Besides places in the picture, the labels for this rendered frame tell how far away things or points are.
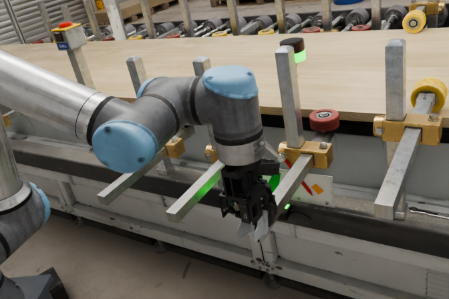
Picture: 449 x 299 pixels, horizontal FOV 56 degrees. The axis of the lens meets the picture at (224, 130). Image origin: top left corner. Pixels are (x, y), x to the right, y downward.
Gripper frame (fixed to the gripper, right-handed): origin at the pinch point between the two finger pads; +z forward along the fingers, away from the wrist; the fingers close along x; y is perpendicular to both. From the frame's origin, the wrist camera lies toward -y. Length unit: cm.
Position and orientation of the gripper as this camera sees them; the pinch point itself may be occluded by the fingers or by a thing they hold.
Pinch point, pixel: (260, 234)
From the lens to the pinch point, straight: 91.4
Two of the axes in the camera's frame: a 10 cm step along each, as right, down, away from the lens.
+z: 1.6, 9.0, 4.1
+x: 8.3, 1.0, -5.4
